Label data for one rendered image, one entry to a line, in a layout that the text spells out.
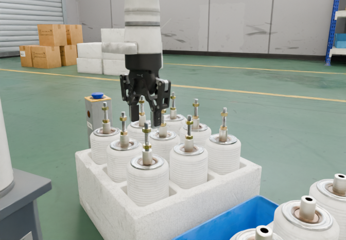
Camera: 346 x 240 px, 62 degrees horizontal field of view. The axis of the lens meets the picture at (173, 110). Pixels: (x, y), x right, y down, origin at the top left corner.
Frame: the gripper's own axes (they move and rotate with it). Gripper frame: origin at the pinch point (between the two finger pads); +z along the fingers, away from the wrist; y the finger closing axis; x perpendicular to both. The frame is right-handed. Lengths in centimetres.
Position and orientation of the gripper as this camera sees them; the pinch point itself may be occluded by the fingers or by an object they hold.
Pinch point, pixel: (144, 118)
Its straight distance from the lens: 62.3
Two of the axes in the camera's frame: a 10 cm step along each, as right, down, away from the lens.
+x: -6.9, 1.9, -7.0
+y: -7.2, -1.8, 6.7
